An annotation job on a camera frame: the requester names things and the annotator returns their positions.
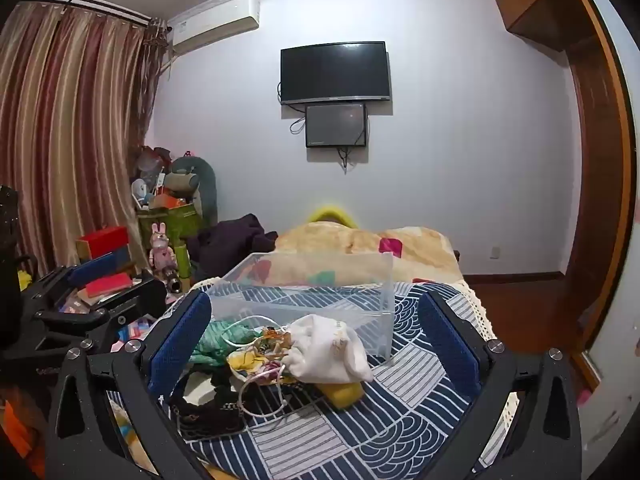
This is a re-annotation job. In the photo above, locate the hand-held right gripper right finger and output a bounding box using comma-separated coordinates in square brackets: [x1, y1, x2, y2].
[417, 290, 586, 480]

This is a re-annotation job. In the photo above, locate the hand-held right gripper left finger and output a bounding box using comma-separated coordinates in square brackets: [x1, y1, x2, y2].
[45, 290, 216, 480]

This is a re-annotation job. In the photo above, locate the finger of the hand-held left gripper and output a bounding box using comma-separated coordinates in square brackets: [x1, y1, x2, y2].
[32, 270, 168, 356]
[25, 252, 133, 311]

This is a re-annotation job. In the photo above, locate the green cloth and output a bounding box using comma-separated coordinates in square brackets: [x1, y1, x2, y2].
[189, 319, 261, 367]

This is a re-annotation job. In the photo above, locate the floral fabric pouch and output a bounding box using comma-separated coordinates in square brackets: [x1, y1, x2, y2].
[227, 327, 296, 386]

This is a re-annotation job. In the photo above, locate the black lace cloth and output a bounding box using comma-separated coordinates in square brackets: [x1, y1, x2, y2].
[170, 367, 251, 443]

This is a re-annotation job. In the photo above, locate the yellow sponge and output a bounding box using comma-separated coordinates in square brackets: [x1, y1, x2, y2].
[320, 380, 366, 413]

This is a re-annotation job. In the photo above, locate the white drawstring pouch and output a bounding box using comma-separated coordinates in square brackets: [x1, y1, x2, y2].
[282, 314, 375, 385]

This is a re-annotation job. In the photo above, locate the clear plastic storage box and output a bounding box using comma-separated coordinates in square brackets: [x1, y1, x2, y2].
[205, 251, 396, 363]

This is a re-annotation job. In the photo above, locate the red book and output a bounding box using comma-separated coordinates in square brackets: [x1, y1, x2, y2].
[84, 273, 135, 300]

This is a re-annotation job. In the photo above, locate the red box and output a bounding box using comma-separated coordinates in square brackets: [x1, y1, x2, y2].
[76, 226, 130, 259]

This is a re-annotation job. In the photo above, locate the pink bunny doll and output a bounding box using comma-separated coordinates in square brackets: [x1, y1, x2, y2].
[149, 222, 177, 282]

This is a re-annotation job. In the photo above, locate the white crochet bed cover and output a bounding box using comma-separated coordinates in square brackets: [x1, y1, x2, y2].
[457, 274, 502, 343]

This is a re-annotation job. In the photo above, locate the green tube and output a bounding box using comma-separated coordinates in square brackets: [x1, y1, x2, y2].
[174, 244, 192, 281]

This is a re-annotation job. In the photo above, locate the green cardboard box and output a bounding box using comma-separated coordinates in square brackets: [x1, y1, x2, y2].
[137, 203, 200, 282]

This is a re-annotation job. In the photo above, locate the blue patterned bedspread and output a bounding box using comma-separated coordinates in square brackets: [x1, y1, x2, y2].
[107, 280, 503, 480]

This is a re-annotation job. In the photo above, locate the pile of household clutter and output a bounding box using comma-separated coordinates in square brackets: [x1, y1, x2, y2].
[129, 145, 173, 211]

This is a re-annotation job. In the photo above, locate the beige patchwork blanket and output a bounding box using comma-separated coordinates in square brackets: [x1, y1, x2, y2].
[274, 220, 462, 286]

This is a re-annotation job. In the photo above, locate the dark purple clothing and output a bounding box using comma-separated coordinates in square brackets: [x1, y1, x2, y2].
[192, 213, 279, 282]

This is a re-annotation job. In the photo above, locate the grey green plush toy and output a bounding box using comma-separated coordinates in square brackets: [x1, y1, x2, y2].
[166, 155, 219, 227]

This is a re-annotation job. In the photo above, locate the striped brown curtain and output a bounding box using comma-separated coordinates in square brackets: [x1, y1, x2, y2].
[0, 1, 157, 281]

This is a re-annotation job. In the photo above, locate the orange cloth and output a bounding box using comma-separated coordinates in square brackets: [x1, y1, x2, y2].
[0, 399, 47, 478]

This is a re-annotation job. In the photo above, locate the yellow chair back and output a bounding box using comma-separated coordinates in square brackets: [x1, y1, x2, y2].
[306, 203, 359, 227]

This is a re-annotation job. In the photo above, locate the wooden wardrobe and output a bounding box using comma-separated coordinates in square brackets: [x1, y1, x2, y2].
[491, 0, 640, 363]

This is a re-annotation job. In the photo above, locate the small black monitor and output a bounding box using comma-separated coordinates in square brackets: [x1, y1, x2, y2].
[304, 103, 369, 149]

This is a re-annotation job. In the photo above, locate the white air conditioner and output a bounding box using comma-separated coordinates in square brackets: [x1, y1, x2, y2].
[169, 0, 261, 56]

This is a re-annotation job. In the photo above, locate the white cord loop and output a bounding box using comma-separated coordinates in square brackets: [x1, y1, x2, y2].
[239, 360, 292, 419]

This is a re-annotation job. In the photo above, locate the curtain rail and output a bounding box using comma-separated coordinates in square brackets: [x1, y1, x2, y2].
[22, 0, 169, 29]

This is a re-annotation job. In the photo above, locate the wall-mounted black television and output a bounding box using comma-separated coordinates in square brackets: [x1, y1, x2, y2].
[279, 40, 392, 106]

